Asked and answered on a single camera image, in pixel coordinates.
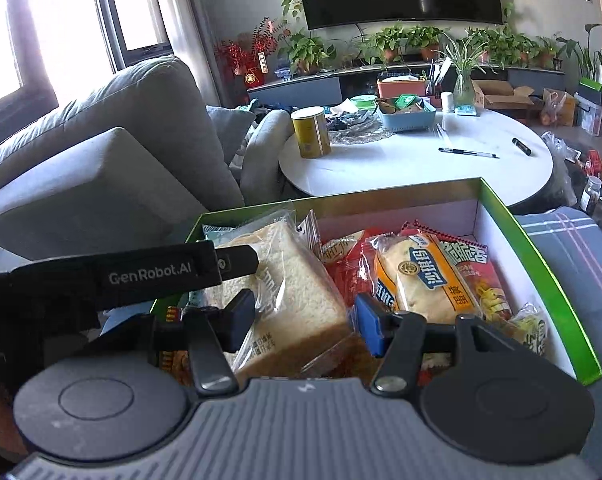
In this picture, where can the large plant in white pot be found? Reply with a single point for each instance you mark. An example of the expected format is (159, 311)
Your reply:
(588, 55)

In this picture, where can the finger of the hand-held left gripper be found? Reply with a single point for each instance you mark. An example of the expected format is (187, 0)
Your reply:
(238, 261)

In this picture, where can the small white bottle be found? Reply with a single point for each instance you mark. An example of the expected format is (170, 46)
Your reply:
(447, 101)

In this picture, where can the red berry flower arrangement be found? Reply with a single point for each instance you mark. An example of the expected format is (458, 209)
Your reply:
(246, 60)

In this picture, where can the clear storage bin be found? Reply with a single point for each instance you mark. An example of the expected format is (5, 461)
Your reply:
(598, 117)

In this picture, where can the green cardboard box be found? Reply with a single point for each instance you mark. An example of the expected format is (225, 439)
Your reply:
(541, 270)

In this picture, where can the grey television cabinet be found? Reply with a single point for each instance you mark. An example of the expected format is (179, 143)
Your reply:
(301, 91)

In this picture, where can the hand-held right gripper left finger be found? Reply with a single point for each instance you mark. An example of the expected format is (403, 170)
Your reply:
(238, 320)

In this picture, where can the red yellow striped chips packet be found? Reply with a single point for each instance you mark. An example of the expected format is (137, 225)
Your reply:
(176, 362)

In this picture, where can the orange bun packet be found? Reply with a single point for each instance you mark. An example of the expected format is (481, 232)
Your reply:
(421, 280)

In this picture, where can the yellow tin can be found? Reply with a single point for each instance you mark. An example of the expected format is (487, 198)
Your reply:
(311, 135)

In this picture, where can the black pen holder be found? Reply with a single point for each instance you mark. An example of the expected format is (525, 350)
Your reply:
(438, 77)

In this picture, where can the grey sofa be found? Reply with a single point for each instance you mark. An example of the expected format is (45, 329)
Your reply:
(106, 160)

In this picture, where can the black pen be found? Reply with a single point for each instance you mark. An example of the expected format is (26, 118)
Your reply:
(468, 152)

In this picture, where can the white round coffee table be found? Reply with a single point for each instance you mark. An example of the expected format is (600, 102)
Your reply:
(406, 170)

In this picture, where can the teal wipes packet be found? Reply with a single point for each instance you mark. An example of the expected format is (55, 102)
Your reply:
(466, 110)

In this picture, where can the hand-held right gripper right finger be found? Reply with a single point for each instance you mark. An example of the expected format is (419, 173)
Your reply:
(370, 325)

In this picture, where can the green round container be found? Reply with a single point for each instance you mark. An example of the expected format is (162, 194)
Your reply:
(364, 101)

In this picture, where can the sliced bread packet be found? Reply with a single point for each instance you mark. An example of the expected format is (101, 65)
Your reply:
(291, 280)

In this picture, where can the green black box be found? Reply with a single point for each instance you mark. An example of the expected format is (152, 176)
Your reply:
(596, 91)

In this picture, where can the clear plastic bag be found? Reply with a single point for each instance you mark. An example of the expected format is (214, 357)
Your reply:
(561, 160)

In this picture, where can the glass vase with spider plant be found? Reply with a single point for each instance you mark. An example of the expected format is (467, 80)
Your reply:
(465, 90)

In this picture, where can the glass jar with dark contents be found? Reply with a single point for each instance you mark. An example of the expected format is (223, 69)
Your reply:
(590, 197)

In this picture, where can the red label snack packet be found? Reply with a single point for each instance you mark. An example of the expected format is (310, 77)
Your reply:
(486, 280)

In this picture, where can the black marker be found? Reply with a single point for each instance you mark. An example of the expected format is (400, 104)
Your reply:
(522, 146)

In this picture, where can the orange plastic bag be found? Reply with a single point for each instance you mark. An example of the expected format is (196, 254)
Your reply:
(558, 107)

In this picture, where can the grey cushion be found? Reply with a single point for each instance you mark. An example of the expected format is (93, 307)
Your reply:
(266, 145)

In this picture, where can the blue plastic basket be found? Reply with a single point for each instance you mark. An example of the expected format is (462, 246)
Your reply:
(408, 121)

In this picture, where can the pink box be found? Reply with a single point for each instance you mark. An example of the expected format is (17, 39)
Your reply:
(401, 87)

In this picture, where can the red yellow snack packet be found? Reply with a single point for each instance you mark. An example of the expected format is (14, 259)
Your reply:
(341, 247)

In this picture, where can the row of potted green plants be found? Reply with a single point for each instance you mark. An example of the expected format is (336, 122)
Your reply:
(306, 52)

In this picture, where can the small red packet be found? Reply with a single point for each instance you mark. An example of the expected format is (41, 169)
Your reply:
(595, 162)

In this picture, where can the open cardboard box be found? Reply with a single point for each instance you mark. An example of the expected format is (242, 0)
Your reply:
(501, 95)

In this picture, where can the black window frame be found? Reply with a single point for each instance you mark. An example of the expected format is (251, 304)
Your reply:
(106, 15)

